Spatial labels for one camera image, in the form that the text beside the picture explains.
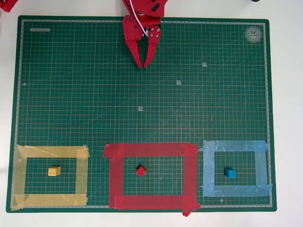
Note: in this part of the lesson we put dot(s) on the blue tape square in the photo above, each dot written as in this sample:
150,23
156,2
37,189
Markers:
236,191

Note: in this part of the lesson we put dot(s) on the red robot arm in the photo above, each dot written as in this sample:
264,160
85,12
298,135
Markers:
144,7

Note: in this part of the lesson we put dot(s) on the yellow toy brick cube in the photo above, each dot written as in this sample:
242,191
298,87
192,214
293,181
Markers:
54,171

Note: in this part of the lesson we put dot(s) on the red leader robot arm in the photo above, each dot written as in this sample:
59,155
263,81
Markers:
8,5

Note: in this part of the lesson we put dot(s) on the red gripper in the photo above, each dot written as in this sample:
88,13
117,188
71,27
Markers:
132,29

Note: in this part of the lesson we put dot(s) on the green cutting mat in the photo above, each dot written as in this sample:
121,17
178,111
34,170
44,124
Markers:
142,99

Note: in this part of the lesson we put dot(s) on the blue toy brick cube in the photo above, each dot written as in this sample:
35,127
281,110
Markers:
230,173

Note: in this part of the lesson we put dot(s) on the yellow tape square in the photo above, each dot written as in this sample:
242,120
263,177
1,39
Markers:
47,200

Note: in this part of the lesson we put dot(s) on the red tape square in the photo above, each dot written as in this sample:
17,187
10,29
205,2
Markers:
151,202

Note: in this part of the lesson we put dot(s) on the red toy brick cube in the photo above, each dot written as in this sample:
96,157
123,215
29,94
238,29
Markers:
141,171

